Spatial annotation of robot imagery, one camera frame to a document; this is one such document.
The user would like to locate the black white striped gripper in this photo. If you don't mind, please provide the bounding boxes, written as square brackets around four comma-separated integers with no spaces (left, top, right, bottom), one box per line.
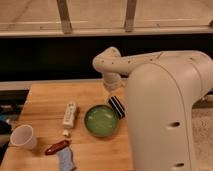
[108,96,125,119]

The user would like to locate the white plastic bottle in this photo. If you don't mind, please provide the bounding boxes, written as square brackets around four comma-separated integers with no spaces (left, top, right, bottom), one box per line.
[62,102,77,137]

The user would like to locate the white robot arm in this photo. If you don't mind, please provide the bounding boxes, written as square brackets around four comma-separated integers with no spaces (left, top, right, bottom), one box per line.
[92,47,213,171]

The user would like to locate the green ceramic bowl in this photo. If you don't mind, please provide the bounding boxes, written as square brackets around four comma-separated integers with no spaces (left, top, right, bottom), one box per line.
[84,105,119,137]

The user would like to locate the blue sponge cloth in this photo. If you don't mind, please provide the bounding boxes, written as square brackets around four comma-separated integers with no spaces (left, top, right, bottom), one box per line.
[57,147,75,171]

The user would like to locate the red brown chili pepper toy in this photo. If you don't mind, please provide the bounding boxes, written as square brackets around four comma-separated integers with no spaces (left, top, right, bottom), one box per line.
[45,140,70,155]

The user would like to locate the white plastic cup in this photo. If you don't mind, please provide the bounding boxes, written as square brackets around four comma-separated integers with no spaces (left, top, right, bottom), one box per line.
[10,124,37,150]

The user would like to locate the dark objects at table edge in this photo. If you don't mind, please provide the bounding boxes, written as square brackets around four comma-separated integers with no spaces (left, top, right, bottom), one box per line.
[0,107,13,164]

